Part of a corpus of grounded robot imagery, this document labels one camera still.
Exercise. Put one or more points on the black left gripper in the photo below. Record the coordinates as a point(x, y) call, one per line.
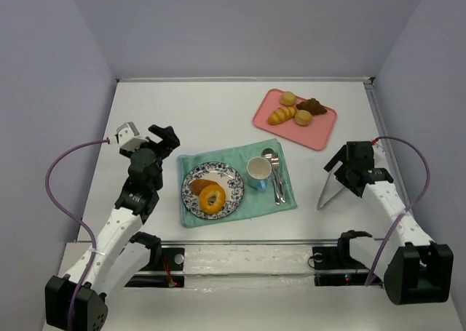
point(160, 142)

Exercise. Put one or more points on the silver spoon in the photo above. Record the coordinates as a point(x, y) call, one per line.
point(268, 153)

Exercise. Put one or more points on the yellow ring donut bread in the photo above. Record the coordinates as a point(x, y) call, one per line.
point(212, 199)

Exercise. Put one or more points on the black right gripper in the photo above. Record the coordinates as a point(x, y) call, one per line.
point(342, 169)

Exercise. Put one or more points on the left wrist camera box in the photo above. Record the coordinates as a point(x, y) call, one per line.
point(127, 137)

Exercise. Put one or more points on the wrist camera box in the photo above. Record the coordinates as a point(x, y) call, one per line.
point(379, 153)
point(127, 137)

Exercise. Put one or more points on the round beige bun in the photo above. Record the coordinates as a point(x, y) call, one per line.
point(288, 98)
point(303, 117)

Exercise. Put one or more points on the round beige bun far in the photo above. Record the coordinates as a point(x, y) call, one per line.
point(288, 98)

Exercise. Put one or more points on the pink plastic tray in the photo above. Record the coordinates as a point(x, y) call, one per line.
point(314, 136)

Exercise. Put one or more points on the stainless steel tongs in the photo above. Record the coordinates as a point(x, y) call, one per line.
point(331, 189)

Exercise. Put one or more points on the striped yellow bread roll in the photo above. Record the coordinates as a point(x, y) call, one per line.
point(282, 115)

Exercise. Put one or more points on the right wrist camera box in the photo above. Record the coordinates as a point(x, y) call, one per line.
point(379, 153)

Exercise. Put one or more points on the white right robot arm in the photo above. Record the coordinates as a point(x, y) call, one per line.
point(412, 267)

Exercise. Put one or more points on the dark chocolate croissant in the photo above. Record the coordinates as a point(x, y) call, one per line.
point(313, 106)

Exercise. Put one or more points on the round beige bun near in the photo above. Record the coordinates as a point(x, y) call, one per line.
point(303, 117)

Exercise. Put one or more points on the blue floral ceramic plate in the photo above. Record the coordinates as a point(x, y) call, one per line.
point(226, 177)

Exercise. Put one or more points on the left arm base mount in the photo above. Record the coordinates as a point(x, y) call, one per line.
point(167, 272)

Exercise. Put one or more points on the light blue mug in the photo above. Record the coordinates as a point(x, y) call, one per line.
point(258, 171)

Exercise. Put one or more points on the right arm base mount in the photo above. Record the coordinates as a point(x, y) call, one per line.
point(338, 257)

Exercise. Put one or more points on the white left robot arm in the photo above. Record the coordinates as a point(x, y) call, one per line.
point(77, 300)

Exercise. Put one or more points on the orange-brown pastry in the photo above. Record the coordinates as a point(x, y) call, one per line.
point(196, 186)

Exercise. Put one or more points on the silver fork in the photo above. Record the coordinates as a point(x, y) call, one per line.
point(276, 168)

